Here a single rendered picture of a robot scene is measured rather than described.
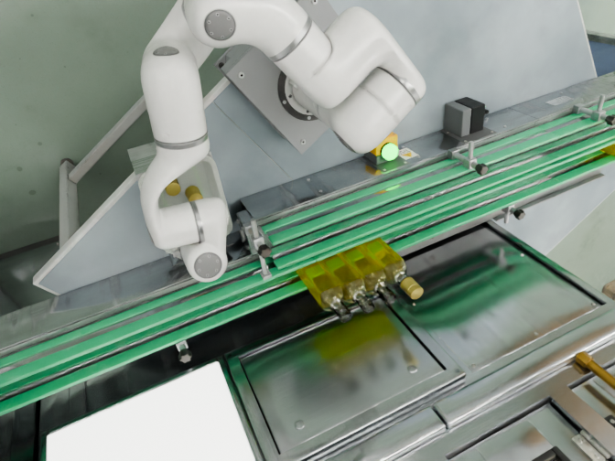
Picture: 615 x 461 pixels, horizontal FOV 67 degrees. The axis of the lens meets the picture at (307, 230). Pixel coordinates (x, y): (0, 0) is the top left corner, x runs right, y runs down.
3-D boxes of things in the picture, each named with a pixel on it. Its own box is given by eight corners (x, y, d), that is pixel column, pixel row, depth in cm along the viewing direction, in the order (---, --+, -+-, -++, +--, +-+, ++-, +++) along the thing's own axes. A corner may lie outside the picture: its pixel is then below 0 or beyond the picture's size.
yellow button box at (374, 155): (362, 155, 132) (376, 165, 127) (361, 131, 128) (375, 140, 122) (383, 148, 134) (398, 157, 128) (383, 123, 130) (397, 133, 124)
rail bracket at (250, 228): (251, 262, 117) (268, 292, 108) (236, 207, 108) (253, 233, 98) (262, 258, 118) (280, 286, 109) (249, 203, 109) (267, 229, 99)
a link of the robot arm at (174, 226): (200, 118, 79) (216, 220, 91) (121, 132, 75) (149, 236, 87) (213, 138, 72) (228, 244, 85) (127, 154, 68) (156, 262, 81)
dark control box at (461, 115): (442, 128, 140) (460, 137, 133) (443, 102, 135) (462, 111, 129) (464, 121, 142) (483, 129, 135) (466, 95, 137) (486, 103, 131)
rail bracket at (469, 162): (444, 158, 129) (478, 177, 118) (445, 134, 124) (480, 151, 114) (456, 154, 130) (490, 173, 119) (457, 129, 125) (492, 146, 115)
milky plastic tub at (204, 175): (160, 240, 118) (167, 258, 112) (130, 161, 105) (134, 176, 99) (225, 217, 123) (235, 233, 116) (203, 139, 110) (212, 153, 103)
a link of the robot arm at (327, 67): (264, 56, 75) (332, -25, 72) (352, 145, 88) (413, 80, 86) (281, 67, 67) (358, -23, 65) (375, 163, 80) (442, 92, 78)
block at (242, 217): (241, 242, 122) (249, 257, 116) (232, 213, 116) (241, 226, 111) (253, 238, 123) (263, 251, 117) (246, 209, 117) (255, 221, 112)
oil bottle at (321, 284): (291, 267, 125) (327, 317, 108) (288, 251, 121) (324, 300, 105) (310, 260, 126) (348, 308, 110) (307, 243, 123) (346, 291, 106)
